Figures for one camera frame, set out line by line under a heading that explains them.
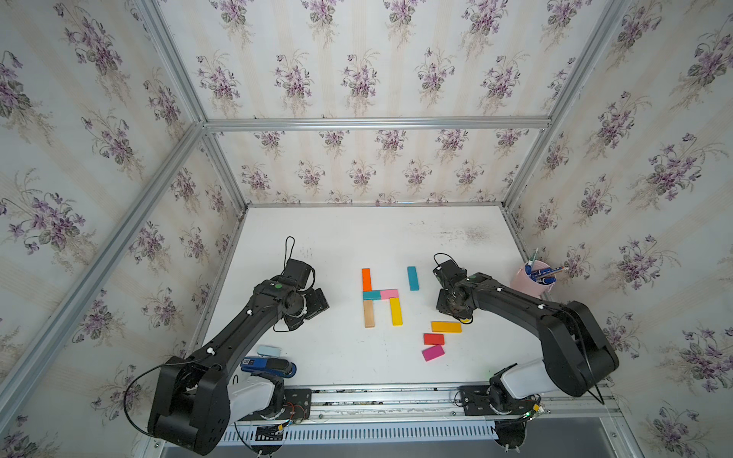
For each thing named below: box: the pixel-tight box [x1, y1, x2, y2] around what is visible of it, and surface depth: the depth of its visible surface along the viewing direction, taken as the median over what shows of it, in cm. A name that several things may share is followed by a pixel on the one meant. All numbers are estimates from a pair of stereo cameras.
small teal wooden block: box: [362, 290, 381, 301], surface depth 95 cm
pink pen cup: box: [510, 260, 557, 297], surface depth 90 cm
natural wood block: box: [363, 299, 376, 329], surface depth 91 cm
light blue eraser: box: [256, 344, 283, 358], surface depth 83 cm
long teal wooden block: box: [406, 266, 420, 292], surface depth 100 cm
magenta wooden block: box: [421, 344, 445, 362], surface depth 84 cm
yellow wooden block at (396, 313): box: [389, 296, 404, 327], surface depth 92 cm
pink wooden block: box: [381, 289, 399, 301], surface depth 95 cm
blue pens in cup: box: [523, 263, 566, 285], surface depth 89 cm
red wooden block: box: [422, 333, 445, 346], surface depth 86 cm
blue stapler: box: [240, 356, 297, 378], surface depth 79 cm
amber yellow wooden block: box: [430, 321, 463, 334], surface depth 88 cm
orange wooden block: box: [361, 268, 374, 292], surface depth 99 cm
